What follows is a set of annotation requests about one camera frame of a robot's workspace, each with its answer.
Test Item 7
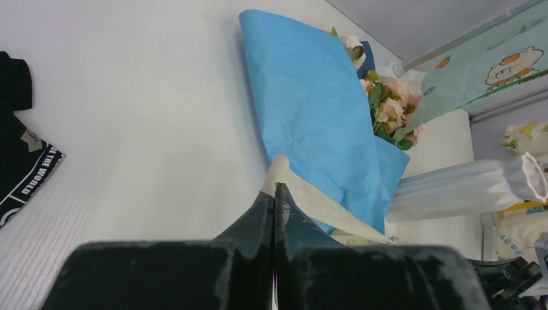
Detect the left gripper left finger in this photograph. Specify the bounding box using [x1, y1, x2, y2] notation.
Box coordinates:
[43, 193, 274, 309]

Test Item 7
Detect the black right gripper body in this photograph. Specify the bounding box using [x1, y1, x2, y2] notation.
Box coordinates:
[469, 257, 544, 310]

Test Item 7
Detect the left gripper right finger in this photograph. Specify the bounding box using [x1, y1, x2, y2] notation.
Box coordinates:
[274, 183, 489, 309]

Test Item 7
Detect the cream ribbon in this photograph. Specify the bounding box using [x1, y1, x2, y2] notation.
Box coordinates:
[260, 153, 401, 246]

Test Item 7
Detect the blue wrapping paper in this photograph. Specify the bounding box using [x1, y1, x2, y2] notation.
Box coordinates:
[239, 10, 410, 232]

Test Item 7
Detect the pink flower bunch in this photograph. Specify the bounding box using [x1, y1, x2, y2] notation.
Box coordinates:
[328, 27, 424, 150]

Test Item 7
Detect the white ribbed vase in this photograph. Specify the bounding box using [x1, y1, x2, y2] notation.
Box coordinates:
[385, 155, 533, 222]

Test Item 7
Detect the yellow patterned kids garment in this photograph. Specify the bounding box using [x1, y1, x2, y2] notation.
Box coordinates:
[496, 121, 547, 262]

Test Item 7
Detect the green printed cloth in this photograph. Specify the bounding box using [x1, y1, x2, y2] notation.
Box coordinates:
[406, 1, 547, 132]

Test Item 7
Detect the black printed garment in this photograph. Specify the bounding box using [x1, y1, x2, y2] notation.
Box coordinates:
[1, 51, 65, 227]

